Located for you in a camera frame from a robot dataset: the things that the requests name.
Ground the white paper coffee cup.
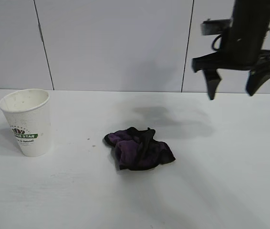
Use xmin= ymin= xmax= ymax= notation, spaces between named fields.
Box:
xmin=0 ymin=88 xmax=54 ymax=157

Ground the black right camera cable loop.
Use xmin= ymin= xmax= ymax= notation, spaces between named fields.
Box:
xmin=212 ymin=35 xmax=223 ymax=51

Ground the black and purple cloth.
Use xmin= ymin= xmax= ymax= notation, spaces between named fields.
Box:
xmin=103 ymin=126 xmax=176 ymax=172

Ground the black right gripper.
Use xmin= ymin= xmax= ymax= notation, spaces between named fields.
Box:
xmin=191 ymin=35 xmax=270 ymax=100

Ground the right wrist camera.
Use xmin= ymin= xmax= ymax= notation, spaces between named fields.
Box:
xmin=200 ymin=19 xmax=232 ymax=36

